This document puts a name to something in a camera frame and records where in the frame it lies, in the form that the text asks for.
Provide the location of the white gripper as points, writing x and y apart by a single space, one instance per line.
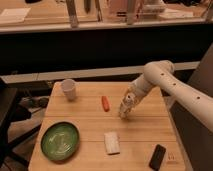
138 89

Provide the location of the small white bottle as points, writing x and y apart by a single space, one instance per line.
126 105

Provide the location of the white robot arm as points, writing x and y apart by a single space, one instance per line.
160 73

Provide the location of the white rectangular sponge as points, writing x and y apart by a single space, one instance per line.
111 141

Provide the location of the black smartphone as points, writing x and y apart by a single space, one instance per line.
157 157

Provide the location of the white paper cup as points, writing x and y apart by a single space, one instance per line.
69 89

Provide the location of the green round plate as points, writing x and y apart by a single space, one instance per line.
60 141

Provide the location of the dark office chair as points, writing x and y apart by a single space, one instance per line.
12 109

